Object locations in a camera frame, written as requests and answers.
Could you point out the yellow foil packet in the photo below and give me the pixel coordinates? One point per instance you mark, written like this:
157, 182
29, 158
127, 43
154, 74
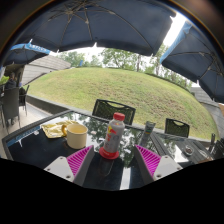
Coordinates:
53, 130

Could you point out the beige patio umbrella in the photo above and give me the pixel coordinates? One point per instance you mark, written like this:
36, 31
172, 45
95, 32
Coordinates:
222, 108

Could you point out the person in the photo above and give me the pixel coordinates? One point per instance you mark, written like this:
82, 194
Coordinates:
10, 82

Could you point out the grey wicker chair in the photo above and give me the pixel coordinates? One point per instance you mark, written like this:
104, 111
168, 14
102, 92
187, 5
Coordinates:
10, 105

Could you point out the black mesh patio chair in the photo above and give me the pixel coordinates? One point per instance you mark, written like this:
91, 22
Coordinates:
106, 110
176, 128

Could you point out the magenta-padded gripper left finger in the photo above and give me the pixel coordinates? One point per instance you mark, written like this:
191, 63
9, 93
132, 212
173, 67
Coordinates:
61, 166

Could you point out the cream ceramic mug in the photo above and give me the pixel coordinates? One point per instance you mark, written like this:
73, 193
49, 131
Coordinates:
77, 136

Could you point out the red-capped drink bottle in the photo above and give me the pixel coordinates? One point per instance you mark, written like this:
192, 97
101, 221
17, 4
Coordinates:
113, 136

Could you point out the small round ashtray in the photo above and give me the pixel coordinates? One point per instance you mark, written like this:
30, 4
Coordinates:
189, 150

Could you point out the dark blue patio umbrella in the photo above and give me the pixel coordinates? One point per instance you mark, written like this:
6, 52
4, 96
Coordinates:
200, 63
100, 23
23, 53

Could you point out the black slim patio chair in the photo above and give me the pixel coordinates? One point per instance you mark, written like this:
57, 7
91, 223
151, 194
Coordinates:
24, 98

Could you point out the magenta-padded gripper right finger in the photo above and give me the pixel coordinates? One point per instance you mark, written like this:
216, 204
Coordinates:
165, 166

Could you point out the dark patio chairs group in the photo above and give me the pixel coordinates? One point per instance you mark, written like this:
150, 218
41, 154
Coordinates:
217, 146

